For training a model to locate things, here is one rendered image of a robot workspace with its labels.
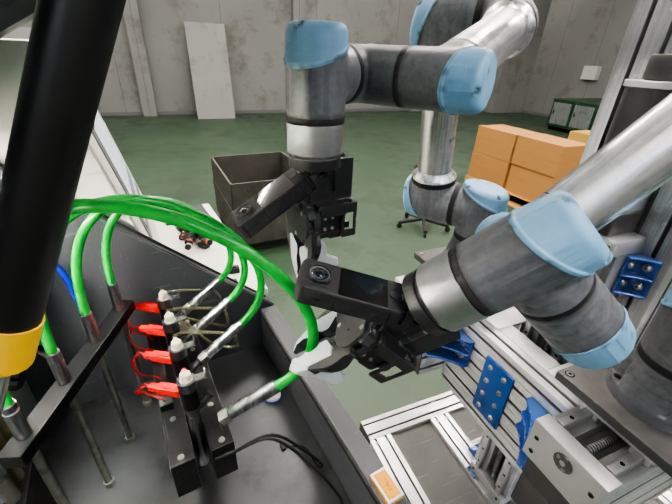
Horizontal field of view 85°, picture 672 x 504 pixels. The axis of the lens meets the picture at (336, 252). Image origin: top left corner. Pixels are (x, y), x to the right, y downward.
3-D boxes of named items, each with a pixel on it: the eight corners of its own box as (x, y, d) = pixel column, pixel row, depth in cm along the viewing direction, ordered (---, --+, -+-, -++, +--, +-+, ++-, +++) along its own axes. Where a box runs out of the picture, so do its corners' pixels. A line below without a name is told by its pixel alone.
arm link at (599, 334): (587, 282, 44) (542, 224, 40) (665, 348, 35) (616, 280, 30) (530, 320, 47) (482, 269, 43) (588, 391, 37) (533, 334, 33)
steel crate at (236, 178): (282, 208, 410) (280, 150, 380) (319, 242, 340) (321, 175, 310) (212, 219, 377) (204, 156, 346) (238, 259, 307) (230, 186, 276)
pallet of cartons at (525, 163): (515, 179, 544) (530, 122, 506) (599, 213, 433) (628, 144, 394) (460, 183, 514) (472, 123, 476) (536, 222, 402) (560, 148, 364)
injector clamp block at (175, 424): (242, 492, 68) (234, 440, 61) (185, 521, 64) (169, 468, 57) (201, 369, 94) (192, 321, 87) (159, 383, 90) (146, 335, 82)
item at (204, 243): (220, 249, 119) (218, 234, 116) (186, 256, 114) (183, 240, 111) (204, 223, 136) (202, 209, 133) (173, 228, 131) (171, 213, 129)
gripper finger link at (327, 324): (319, 369, 52) (368, 351, 46) (287, 349, 49) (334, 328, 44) (323, 349, 54) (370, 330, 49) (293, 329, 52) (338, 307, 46)
